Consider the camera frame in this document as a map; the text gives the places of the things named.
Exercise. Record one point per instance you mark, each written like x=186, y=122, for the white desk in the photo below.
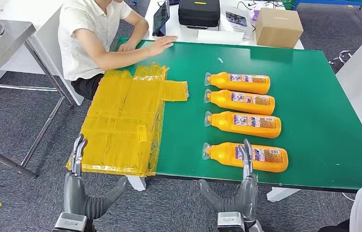
x=181, y=32

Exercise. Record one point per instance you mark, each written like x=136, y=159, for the orange detergent bottle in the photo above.
x=222, y=123
x=222, y=155
x=226, y=81
x=222, y=101

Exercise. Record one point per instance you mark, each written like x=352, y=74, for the black tablet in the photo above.
x=160, y=17

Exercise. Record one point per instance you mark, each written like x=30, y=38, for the person's right hand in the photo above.
x=161, y=44

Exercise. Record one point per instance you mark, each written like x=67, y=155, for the white table leg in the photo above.
x=280, y=193
x=137, y=183

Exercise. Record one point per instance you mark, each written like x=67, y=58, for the purple small item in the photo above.
x=254, y=14

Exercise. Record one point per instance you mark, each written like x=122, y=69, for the small clear tape piece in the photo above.
x=220, y=60

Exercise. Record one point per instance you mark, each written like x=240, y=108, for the person's left hand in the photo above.
x=126, y=47

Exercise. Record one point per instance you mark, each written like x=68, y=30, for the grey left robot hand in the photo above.
x=73, y=192

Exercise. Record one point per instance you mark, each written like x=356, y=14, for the black carrying case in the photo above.
x=198, y=14

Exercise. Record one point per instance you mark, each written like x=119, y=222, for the printed booklet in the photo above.
x=237, y=20

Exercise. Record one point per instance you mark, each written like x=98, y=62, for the yellow taped cardboard sheet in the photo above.
x=120, y=121

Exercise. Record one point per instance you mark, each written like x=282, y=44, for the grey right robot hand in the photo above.
x=248, y=195

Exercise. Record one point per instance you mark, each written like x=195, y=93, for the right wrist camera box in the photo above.
x=230, y=223

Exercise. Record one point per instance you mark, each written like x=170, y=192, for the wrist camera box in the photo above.
x=230, y=223
x=70, y=223

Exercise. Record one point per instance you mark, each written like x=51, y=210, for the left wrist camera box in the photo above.
x=70, y=223

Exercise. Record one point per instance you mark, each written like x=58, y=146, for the brown cardboard box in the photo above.
x=277, y=28

